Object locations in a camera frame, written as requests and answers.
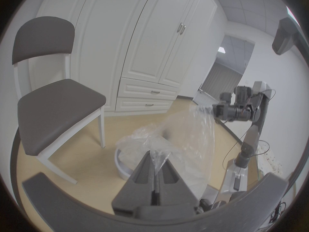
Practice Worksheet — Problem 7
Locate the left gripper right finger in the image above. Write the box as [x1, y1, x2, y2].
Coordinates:
[155, 157, 199, 209]

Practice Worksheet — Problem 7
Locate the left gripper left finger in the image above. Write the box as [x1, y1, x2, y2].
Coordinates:
[112, 151, 156, 214]

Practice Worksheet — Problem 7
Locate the clear plastic bag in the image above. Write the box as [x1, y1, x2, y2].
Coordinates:
[115, 104, 216, 200]

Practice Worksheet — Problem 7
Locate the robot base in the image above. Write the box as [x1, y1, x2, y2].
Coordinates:
[198, 159, 257, 214]

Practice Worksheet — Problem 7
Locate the white trash bin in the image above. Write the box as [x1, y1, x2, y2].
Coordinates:
[113, 146, 136, 180]

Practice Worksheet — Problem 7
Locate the grey curtain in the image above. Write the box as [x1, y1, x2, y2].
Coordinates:
[201, 63, 244, 99]

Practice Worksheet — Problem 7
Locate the white wardrobe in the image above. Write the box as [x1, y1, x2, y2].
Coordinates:
[36, 0, 226, 116]

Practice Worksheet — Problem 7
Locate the white chair with grey cushions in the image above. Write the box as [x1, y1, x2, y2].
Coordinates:
[12, 16, 107, 184]

